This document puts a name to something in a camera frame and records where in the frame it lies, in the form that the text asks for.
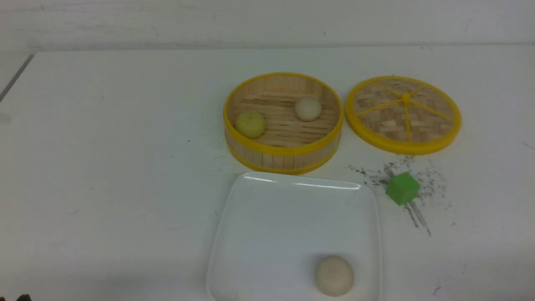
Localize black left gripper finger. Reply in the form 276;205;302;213
16;295;32;301

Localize yellow steamed bun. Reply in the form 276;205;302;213
235;111;266;139

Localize white steamed bun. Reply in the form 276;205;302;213
314;256;355;297
294;97;322;122

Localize white steamed bun on plate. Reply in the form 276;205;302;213
314;256;355;297

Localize bamboo steamer basket yellow rims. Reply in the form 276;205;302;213
222;72;344;175

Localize bamboo steamer lid yellow rim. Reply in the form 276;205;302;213
345;75;462;156

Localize white square plate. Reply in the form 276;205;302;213
206;172;384;301

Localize green cube block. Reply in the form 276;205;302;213
386;173;420;206

